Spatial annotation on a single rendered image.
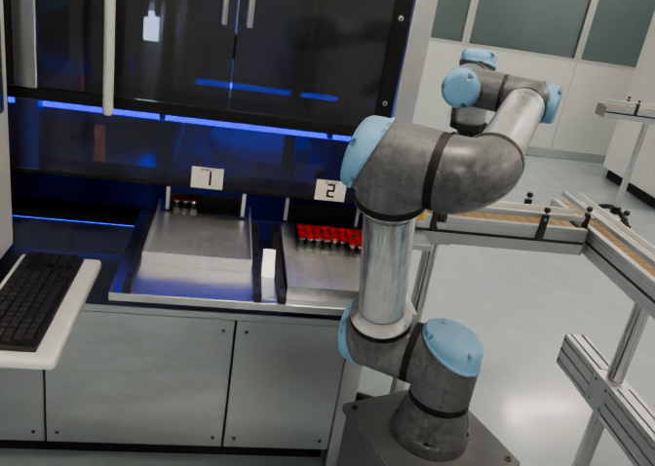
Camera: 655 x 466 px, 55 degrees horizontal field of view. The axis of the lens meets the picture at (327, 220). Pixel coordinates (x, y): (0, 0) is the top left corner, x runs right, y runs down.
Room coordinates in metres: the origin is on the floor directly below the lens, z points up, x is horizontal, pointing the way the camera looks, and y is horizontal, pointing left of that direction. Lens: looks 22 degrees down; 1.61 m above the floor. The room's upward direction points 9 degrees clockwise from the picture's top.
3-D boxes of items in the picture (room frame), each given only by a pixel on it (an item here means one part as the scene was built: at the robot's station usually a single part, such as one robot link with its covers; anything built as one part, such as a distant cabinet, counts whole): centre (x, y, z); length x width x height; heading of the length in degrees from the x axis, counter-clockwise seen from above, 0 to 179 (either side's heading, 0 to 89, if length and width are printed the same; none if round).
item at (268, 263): (1.33, 0.12, 0.91); 0.14 x 0.03 x 0.06; 11
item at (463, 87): (1.27, -0.24, 1.42); 0.11 x 0.11 x 0.08; 69
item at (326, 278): (1.46, -0.03, 0.90); 0.34 x 0.26 x 0.04; 10
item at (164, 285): (1.48, 0.14, 0.87); 0.70 x 0.48 x 0.02; 101
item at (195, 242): (1.52, 0.32, 0.90); 0.34 x 0.26 x 0.04; 11
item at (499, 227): (1.93, -0.49, 0.92); 0.69 x 0.16 x 0.16; 101
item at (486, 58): (1.37, -0.26, 1.43); 0.09 x 0.08 x 0.11; 159
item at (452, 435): (1.01, -0.26, 0.84); 0.15 x 0.15 x 0.10
